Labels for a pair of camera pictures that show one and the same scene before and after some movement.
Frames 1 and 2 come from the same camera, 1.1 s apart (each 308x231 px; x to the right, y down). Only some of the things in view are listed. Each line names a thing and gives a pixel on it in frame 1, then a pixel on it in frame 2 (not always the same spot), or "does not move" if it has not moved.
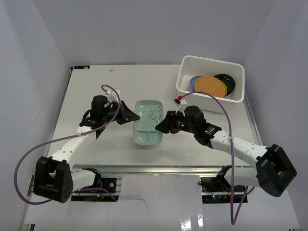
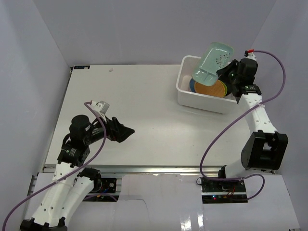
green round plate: (225, 88) does not move
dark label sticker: (81, 67) does not move
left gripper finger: (125, 115) -> (123, 133)
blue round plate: (192, 80) does not move
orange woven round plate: (211, 85) does not move
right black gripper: (169, 123) -> (222, 73)
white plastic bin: (191, 66) does not move
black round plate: (229, 81) does not move
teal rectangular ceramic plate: (150, 112) -> (217, 56)
